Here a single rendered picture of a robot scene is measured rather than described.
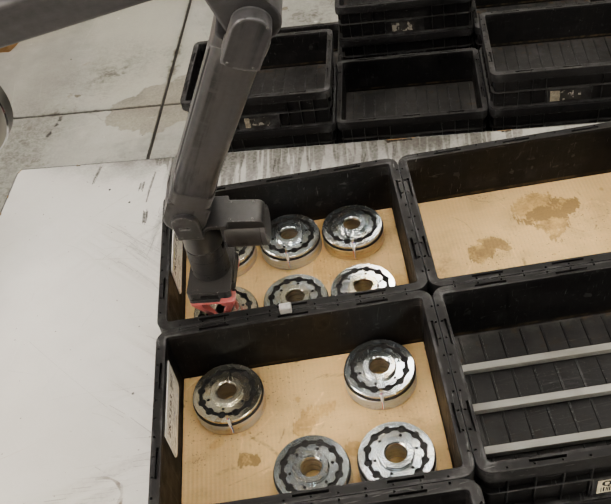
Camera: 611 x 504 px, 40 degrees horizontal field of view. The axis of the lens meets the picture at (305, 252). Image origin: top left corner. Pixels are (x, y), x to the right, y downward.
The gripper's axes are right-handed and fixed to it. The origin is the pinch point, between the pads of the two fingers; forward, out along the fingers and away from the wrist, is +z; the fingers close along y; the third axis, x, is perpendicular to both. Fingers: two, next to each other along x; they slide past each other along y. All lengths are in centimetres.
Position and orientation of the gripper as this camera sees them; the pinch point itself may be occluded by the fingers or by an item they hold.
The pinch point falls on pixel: (223, 306)
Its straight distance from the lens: 131.5
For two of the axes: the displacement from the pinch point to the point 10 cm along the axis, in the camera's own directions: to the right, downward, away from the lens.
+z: 1.2, 6.8, 7.2
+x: -9.9, 0.7, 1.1
